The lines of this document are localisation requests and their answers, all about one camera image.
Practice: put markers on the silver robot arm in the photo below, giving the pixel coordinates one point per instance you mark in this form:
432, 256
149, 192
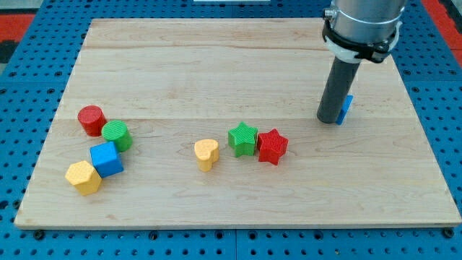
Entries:
357, 30

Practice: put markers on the blue triangle block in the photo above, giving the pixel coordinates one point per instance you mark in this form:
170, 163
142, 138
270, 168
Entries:
344, 109

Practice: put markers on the blue cube block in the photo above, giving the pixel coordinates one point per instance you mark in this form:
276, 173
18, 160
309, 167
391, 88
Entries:
106, 160

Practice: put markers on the green star block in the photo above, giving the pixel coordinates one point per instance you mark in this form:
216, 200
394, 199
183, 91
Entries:
243, 139

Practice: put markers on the yellow heart block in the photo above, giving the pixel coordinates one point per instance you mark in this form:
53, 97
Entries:
207, 153

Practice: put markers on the red star block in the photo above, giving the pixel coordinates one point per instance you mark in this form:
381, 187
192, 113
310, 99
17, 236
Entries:
271, 146

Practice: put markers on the light wooden board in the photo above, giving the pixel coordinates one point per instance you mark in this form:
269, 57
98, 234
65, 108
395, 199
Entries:
177, 81

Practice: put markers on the green cylinder block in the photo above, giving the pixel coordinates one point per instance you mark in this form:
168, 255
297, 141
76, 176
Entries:
116, 131

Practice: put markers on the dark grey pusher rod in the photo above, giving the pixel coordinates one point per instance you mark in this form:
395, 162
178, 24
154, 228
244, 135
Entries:
339, 81

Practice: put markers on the red cylinder block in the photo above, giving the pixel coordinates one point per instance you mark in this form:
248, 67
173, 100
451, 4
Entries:
92, 120

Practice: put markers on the yellow hexagon block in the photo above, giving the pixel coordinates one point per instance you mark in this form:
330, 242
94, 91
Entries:
83, 177

